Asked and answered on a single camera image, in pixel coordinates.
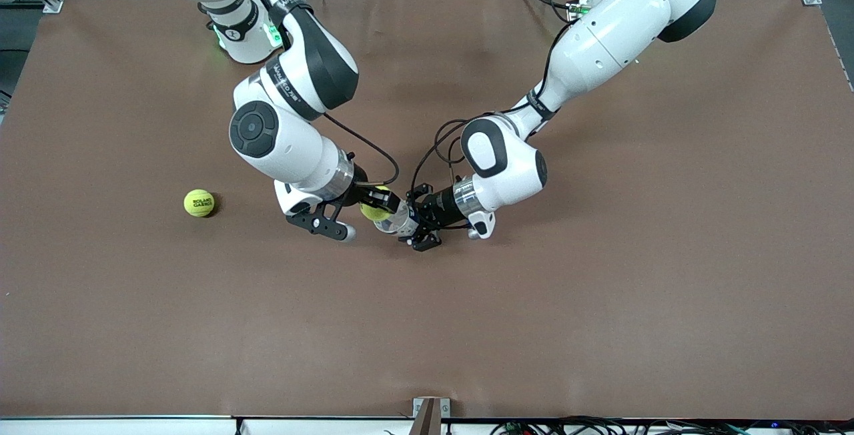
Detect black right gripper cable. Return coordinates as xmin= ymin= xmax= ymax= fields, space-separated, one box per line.
xmin=230 ymin=0 xmax=400 ymax=188

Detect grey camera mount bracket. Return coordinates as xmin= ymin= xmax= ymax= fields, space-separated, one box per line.
xmin=408 ymin=397 xmax=452 ymax=435

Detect yellow tennis ball black print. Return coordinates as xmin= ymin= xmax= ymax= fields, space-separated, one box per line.
xmin=183 ymin=189 xmax=216 ymax=218

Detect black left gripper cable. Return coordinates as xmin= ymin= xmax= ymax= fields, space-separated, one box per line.
xmin=410 ymin=17 xmax=576 ymax=199

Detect brown paper table cover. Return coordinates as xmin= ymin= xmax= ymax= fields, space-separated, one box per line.
xmin=0 ymin=0 xmax=854 ymax=420

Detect plain yellow tennis ball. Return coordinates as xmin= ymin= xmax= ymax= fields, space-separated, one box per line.
xmin=360 ymin=186 xmax=392 ymax=223

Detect clear tennis ball can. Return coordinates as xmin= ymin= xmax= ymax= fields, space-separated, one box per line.
xmin=374 ymin=204 xmax=422 ymax=236

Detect white table edge strip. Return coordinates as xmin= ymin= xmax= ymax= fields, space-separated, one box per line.
xmin=0 ymin=416 xmax=491 ymax=435

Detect tangled black cable bundle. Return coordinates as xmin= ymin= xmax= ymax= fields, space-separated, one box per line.
xmin=490 ymin=416 xmax=854 ymax=435

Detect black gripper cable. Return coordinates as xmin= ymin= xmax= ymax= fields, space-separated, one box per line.
xmin=410 ymin=17 xmax=576 ymax=199
xmin=230 ymin=0 xmax=400 ymax=188

